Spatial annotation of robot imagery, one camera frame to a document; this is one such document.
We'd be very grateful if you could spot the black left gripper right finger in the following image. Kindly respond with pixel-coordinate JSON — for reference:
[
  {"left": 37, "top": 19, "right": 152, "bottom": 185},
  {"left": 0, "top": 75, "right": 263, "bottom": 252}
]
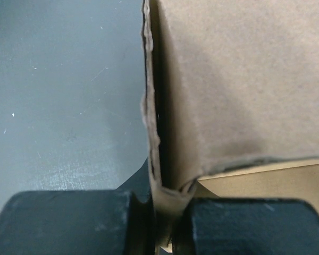
[{"left": 172, "top": 198, "right": 319, "bottom": 255}]

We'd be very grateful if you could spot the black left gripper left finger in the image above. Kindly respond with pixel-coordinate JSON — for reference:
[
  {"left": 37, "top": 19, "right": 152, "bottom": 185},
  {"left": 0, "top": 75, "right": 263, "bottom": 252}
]
[{"left": 0, "top": 163, "right": 155, "bottom": 254}]

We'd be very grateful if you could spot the brown cardboard box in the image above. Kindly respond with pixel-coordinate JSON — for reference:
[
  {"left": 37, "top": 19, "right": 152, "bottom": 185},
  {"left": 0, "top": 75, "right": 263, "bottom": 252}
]
[{"left": 142, "top": 1, "right": 319, "bottom": 251}]

